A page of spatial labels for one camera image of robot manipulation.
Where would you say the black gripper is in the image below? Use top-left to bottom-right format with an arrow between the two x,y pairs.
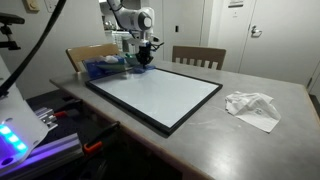
137,46 -> 154,69

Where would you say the blue microfiber towel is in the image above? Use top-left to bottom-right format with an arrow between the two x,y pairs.
132,65 -> 155,74

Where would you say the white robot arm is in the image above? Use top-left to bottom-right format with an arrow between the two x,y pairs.
107,0 -> 154,67

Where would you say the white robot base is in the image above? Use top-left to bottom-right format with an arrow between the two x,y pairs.
0,84 -> 48,174

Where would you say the black framed whiteboard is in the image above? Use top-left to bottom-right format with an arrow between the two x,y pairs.
85,68 -> 223,136

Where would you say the green bowl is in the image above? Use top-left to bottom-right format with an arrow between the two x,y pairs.
125,53 -> 139,66

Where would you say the blue tissue box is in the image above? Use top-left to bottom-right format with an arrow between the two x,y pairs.
83,55 -> 125,79

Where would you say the brown wooden chair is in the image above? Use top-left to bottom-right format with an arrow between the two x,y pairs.
172,46 -> 226,70

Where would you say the light wooden chair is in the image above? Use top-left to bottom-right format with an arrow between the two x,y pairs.
66,43 -> 120,72

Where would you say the white crumpled cloth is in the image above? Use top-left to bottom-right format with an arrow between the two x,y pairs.
225,91 -> 281,133

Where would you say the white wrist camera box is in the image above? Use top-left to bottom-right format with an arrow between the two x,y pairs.
127,36 -> 159,47

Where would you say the orange handled clamp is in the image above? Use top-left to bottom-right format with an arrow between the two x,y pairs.
82,121 -> 120,155

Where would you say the red handled clamp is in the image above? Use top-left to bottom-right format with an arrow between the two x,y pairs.
53,100 -> 82,119

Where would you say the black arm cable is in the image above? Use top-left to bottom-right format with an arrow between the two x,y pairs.
0,0 -> 68,98

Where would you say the silver door handle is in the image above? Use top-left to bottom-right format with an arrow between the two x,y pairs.
251,25 -> 262,38

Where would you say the white wall switch plate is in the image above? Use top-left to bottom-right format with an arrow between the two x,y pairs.
44,0 -> 59,13

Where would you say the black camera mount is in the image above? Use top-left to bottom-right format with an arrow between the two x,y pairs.
0,13 -> 25,50

